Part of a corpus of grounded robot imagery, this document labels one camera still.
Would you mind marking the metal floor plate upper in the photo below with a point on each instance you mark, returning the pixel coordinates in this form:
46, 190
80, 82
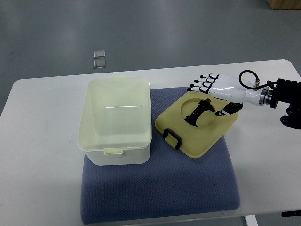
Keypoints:
99, 54

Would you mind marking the white storage box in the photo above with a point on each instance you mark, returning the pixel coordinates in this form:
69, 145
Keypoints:
115, 126

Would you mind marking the yellow box lid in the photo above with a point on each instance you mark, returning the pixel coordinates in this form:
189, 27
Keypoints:
191, 125

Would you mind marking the metal floor plate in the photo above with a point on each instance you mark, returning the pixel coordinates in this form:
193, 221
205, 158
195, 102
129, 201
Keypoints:
99, 54
99, 63

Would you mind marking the cardboard box corner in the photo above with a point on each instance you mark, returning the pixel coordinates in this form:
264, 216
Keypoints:
284, 4

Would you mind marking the blue grey cushion mat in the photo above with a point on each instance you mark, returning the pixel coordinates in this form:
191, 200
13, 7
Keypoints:
168, 184

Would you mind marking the black object table edge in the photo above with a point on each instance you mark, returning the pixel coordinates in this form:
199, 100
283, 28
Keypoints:
291, 213

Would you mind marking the white table leg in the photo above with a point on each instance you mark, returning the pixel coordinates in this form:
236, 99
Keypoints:
251, 220

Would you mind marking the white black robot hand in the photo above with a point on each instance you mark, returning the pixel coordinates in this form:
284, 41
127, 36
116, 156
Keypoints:
231, 89

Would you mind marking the metal floor plate lower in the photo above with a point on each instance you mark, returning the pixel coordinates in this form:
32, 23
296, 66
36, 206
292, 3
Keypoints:
99, 63

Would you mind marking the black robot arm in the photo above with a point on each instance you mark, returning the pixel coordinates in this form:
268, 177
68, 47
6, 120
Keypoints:
289, 92

